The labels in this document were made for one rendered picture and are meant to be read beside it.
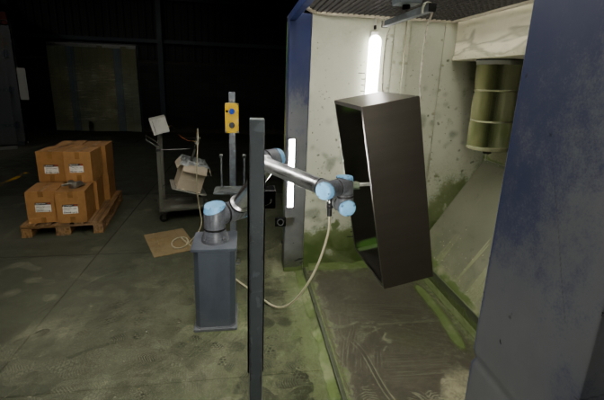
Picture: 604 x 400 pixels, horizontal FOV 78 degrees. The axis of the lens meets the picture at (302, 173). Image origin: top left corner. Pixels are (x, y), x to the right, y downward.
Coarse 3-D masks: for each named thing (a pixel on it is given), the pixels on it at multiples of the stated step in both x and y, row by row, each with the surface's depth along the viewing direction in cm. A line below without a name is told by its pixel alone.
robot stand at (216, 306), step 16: (208, 256) 253; (224, 256) 254; (208, 272) 256; (224, 272) 257; (208, 288) 258; (224, 288) 260; (208, 304) 261; (224, 304) 263; (208, 320) 265; (224, 320) 266
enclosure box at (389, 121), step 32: (384, 96) 238; (416, 96) 214; (352, 128) 274; (384, 128) 215; (416, 128) 219; (352, 160) 281; (384, 160) 220; (416, 160) 224; (384, 192) 226; (416, 192) 230; (352, 224) 294; (384, 224) 231; (416, 224) 235; (384, 256) 237; (416, 256) 241; (384, 288) 243
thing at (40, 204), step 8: (40, 184) 423; (48, 184) 424; (56, 184) 425; (24, 192) 396; (32, 192) 397; (40, 192) 400; (48, 192) 402; (32, 200) 399; (40, 200) 402; (48, 200) 404; (32, 208) 401; (40, 208) 403; (48, 208) 405; (56, 208) 408; (32, 216) 403; (40, 216) 405; (48, 216) 407; (56, 216) 410
